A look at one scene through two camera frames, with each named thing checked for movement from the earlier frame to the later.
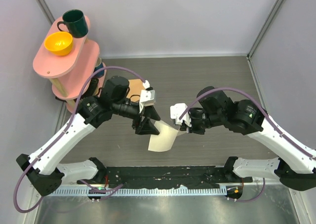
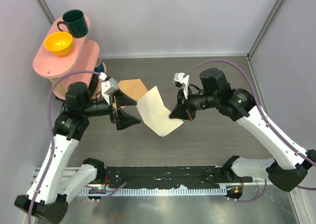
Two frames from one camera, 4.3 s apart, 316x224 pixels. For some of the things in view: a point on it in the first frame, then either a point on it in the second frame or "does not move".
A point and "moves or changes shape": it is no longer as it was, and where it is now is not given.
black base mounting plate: x=156 y=177 does not move
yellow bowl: x=59 y=43 does not move
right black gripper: x=193 y=129 to x=180 y=111
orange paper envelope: x=136 y=86 does not move
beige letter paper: x=163 y=141 moves or changes shape
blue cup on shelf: x=98 y=65 does not move
